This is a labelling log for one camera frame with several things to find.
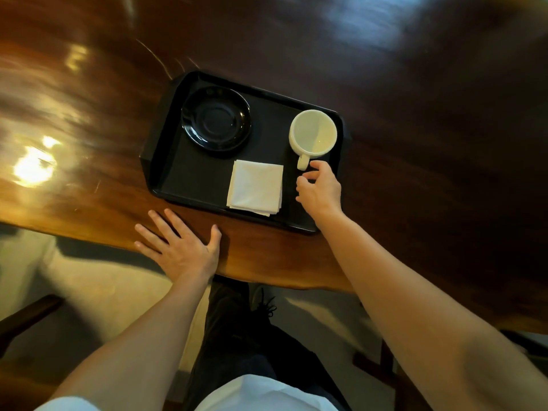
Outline person's left hand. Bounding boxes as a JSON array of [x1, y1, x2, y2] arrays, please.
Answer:
[[134, 209, 223, 284]]

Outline person's right hand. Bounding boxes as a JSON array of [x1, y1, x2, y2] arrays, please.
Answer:
[[295, 160, 344, 229]]

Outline person's left forearm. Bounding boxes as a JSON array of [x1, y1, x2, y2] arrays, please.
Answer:
[[48, 274, 213, 411]]

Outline person's right forearm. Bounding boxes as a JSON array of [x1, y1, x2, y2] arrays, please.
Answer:
[[316, 209, 548, 411]]

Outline white folded paper napkin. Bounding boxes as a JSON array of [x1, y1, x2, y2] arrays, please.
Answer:
[[226, 159, 284, 217]]

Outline white ceramic cup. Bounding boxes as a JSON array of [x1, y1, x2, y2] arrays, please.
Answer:
[[289, 109, 338, 172]]

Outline black plastic serving tray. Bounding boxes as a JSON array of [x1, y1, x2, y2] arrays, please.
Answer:
[[140, 70, 352, 235]]

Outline person's black laced shoe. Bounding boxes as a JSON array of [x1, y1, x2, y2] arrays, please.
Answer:
[[249, 283, 279, 319]]

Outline person's black trousers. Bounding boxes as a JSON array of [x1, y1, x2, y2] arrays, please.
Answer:
[[183, 276, 352, 411]]

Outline black round saucer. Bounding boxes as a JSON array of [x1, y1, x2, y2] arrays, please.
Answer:
[[181, 86, 252, 153]]

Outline dark wooden chair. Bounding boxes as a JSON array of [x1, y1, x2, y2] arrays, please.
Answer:
[[0, 294, 66, 358]]

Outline person's white shirt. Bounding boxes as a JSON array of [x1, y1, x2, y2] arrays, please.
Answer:
[[35, 374, 340, 411]]

